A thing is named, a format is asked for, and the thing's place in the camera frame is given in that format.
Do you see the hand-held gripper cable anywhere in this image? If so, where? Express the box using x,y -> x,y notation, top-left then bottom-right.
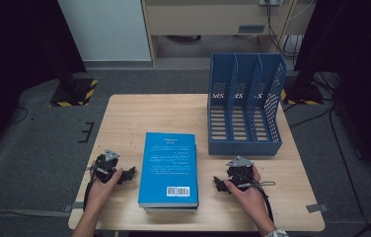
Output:
82,163 -> 102,211
254,180 -> 276,222

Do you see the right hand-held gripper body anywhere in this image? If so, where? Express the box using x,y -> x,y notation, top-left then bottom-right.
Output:
225,156 -> 257,193

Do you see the grey cabinet label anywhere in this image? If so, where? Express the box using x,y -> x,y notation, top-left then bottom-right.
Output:
238,24 -> 265,34

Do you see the left hand-held gripper cable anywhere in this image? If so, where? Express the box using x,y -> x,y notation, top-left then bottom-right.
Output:
82,163 -> 102,211

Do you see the beige cabinet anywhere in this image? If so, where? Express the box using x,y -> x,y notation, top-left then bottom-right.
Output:
140,0 -> 318,68

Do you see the right hand-held gripper cable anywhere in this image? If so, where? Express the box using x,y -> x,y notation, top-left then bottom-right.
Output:
254,180 -> 276,222

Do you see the black curtain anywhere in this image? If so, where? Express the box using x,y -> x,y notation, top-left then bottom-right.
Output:
0,0 -> 88,166
293,0 -> 371,186

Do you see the long black floor cable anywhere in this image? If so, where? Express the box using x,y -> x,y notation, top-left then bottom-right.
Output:
329,108 -> 371,231

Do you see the bundle of hanging cables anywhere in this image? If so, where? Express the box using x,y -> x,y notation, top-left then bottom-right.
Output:
264,0 -> 306,62

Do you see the person's right hand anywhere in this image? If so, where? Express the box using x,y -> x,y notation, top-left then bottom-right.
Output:
224,164 -> 275,231

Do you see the blue book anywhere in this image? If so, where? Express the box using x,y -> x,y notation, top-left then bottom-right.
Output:
137,131 -> 199,209

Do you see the white panel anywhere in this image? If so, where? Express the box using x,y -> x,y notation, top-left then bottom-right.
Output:
56,0 -> 152,62

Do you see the person's left hand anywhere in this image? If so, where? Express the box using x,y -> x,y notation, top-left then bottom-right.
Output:
84,167 -> 124,212

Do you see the thin black floor cable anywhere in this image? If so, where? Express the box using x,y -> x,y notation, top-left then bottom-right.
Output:
5,107 -> 30,126

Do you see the grey tape piece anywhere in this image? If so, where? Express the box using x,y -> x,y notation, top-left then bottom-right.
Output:
306,203 -> 329,213
63,200 -> 88,212

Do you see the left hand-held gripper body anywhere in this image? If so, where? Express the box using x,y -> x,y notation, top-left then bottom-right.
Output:
93,148 -> 122,185

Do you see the blue file rack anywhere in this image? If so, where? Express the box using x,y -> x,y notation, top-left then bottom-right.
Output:
207,52 -> 287,157

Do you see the black striped stand base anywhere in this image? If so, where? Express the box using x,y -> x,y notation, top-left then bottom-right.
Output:
48,62 -> 99,108
280,70 -> 325,107

